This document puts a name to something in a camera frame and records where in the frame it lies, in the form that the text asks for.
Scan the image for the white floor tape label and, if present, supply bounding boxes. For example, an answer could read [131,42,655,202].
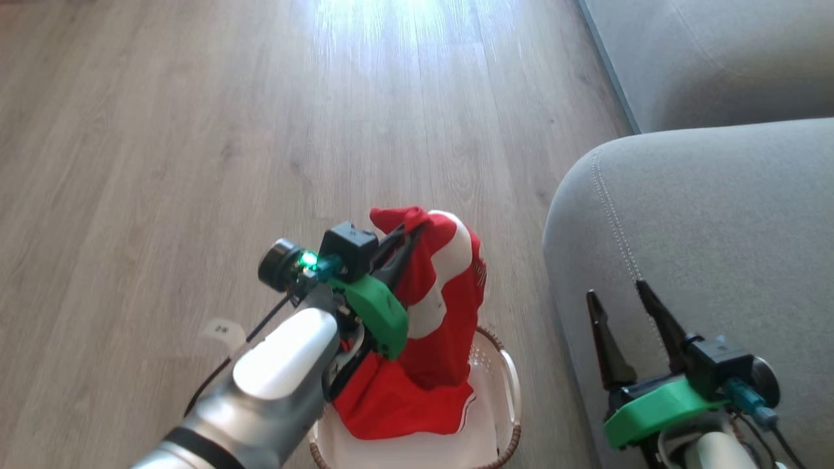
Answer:
[202,318,247,353]

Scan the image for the teal left camera plug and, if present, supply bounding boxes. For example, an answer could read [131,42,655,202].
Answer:
[298,251,343,282]

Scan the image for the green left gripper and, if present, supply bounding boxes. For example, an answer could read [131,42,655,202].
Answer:
[328,224,428,361]

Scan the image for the red and white shirt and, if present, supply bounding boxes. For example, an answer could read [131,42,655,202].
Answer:
[332,206,488,440]

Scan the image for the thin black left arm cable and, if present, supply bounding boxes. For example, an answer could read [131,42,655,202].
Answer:
[184,293,294,418]

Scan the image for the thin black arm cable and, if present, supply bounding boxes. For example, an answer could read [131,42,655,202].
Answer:
[184,293,294,418]
[733,409,810,469]

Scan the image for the teal right camera plug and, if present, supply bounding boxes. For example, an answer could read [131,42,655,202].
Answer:
[723,380,780,431]

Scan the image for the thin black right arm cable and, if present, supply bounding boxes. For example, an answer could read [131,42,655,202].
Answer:
[733,409,810,469]

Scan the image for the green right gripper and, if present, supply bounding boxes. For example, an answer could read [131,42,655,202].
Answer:
[586,279,731,451]

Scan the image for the teal camera plug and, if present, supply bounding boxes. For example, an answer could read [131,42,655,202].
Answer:
[723,380,780,431]
[298,251,343,282]

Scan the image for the grey sofa chaise section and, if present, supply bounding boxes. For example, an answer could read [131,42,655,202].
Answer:
[577,0,834,135]

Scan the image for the cream laundry basket brown rim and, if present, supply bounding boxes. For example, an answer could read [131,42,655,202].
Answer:
[308,326,522,469]

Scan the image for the grey fabric sofa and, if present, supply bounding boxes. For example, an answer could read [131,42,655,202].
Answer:
[543,118,834,469]

